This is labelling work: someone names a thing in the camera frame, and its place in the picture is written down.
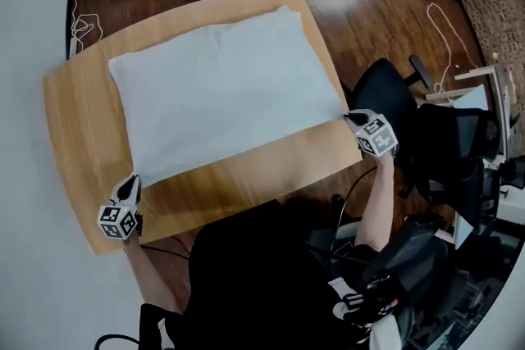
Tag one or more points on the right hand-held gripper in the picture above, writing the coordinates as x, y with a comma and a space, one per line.
379, 137

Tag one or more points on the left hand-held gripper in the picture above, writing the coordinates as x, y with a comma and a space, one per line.
117, 223

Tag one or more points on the white pillowcase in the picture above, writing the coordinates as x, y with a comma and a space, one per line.
225, 94

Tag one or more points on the person's right forearm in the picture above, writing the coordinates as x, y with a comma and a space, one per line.
375, 201

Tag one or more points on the person's left forearm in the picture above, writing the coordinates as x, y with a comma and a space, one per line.
152, 278

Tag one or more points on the black cushioned office chair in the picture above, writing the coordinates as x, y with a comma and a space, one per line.
385, 94

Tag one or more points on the white desk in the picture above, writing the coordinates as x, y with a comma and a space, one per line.
502, 86

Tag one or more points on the person's black shirt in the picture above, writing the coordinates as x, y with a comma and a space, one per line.
254, 278

